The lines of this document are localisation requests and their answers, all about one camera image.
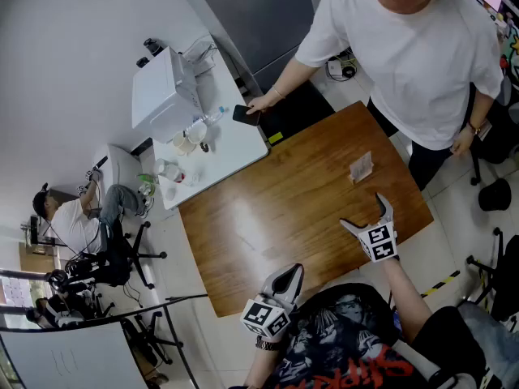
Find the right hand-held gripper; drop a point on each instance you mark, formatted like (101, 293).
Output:
(379, 242)

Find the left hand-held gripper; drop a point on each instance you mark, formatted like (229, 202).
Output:
(265, 316)

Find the clear plastic card holder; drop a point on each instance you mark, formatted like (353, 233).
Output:
(361, 167)

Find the person's left forearm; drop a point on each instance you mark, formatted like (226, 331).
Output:
(261, 369)

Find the person's right forearm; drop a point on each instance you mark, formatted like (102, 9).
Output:
(405, 298)

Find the black beaded wristband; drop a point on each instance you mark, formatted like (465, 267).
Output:
(268, 344)

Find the black printed t-shirt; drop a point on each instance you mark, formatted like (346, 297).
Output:
(336, 338)

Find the black case yellow label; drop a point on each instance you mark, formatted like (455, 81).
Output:
(292, 116)

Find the small clear glass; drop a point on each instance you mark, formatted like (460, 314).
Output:
(193, 178)

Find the black office chair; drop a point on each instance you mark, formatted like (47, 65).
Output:
(121, 253)
(498, 136)
(507, 278)

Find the small black clip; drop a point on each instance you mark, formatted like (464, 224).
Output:
(204, 148)

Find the white cup red label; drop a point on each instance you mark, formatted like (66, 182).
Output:
(170, 170)

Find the black phone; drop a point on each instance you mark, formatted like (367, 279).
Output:
(246, 115)

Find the blue jeans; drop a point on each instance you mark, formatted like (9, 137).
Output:
(490, 338)

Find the cream mug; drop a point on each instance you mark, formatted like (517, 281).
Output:
(182, 143)

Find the white mug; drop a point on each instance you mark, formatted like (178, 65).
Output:
(197, 132)

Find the clear plastic bottle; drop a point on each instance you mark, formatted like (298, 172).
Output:
(211, 116)

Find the white floor appliance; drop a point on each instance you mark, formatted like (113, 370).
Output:
(117, 168)

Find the white box appliance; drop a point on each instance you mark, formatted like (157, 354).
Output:
(162, 91)

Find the grey metal cabinet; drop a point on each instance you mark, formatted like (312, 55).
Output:
(259, 18)

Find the white board panel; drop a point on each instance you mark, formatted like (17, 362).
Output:
(69, 357)

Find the small black device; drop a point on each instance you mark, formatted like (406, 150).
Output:
(142, 62)

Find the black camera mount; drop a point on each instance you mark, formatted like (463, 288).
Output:
(153, 46)

